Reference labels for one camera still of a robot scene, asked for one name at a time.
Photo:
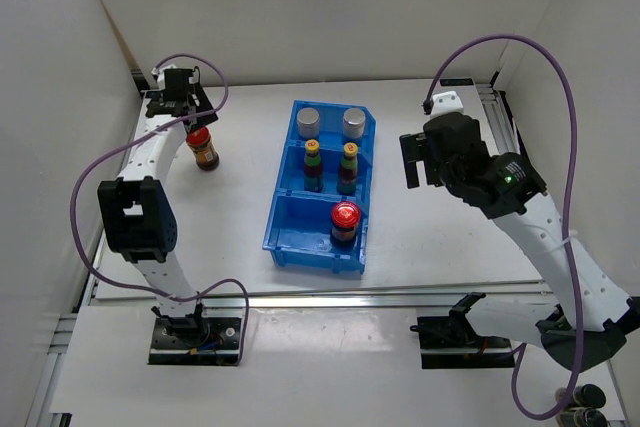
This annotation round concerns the red-lid sauce jar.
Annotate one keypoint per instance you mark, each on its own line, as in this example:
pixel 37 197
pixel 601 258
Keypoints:
pixel 345 221
pixel 201 145

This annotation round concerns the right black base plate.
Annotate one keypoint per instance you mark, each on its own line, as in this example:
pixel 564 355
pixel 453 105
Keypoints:
pixel 443 346

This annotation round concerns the blue-label shaker can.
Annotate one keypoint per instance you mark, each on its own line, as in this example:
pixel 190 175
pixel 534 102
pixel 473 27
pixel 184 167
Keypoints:
pixel 353 124
pixel 308 123

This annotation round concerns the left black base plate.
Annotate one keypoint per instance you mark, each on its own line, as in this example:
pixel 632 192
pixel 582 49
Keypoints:
pixel 217 345

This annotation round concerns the dark corner bottle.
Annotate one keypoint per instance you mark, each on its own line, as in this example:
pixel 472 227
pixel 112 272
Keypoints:
pixel 588 396
pixel 581 417

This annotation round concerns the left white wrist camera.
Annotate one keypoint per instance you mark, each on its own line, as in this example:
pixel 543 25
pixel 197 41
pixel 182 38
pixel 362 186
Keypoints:
pixel 158 74

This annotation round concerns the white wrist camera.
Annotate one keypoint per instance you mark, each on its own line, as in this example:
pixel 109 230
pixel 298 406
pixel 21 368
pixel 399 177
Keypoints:
pixel 158 74
pixel 442 104

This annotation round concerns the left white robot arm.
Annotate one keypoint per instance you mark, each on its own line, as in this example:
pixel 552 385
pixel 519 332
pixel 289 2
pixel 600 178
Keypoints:
pixel 141 227

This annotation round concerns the blue three-compartment plastic bin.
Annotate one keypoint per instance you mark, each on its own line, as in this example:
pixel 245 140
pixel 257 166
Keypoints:
pixel 299 223

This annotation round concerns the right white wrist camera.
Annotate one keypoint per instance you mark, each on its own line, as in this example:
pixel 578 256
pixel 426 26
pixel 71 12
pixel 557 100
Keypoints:
pixel 442 104

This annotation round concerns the lower dark corner bottle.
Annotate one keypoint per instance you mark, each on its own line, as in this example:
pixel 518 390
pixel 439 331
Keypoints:
pixel 581 417

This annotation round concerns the aluminium frame rail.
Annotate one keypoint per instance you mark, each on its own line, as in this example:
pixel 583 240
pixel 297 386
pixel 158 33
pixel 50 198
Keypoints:
pixel 424 247

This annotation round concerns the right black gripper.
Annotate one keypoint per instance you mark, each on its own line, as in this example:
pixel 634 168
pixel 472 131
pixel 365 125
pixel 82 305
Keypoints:
pixel 415 148

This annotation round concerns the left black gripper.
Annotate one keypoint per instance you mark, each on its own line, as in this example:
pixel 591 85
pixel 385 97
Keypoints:
pixel 202 104

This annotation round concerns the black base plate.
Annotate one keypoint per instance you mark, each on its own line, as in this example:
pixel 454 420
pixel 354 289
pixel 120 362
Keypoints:
pixel 217 345
pixel 443 346

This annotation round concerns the yellow-cap sauce bottle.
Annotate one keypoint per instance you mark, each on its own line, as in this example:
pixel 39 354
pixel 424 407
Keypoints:
pixel 348 170
pixel 313 168

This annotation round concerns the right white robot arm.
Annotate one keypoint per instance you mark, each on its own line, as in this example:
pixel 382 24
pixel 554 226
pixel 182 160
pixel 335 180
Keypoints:
pixel 591 313

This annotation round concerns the upper dark corner bottle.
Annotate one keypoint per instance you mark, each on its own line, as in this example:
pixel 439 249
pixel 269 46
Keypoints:
pixel 588 396

